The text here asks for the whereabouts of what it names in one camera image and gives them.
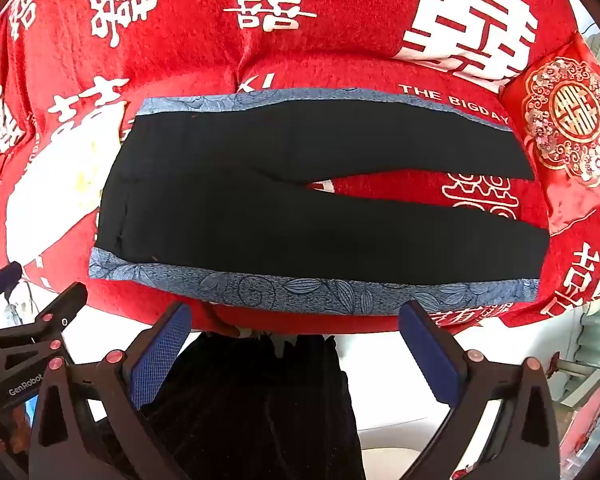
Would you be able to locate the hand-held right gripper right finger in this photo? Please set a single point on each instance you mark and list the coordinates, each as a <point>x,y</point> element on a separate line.
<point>430,360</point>

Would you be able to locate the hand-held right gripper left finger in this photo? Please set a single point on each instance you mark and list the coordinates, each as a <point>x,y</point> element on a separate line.
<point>160,355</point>

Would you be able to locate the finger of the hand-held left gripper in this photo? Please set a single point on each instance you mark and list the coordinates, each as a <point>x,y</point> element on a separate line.
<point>55,310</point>
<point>2,280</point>

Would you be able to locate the black pants with blue stripe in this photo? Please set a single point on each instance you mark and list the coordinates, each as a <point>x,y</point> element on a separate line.
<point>230,200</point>

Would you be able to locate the person's black pleated clothing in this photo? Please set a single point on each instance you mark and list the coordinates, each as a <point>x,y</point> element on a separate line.
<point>260,410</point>

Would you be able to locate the red embroidered cushion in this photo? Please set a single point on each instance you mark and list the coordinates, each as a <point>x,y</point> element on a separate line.
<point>570,120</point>

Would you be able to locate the red printed sofa cover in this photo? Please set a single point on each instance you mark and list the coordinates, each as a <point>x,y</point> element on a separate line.
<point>300,40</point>

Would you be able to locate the grey metal frame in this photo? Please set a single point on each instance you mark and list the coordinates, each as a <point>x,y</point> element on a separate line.
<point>597,332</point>

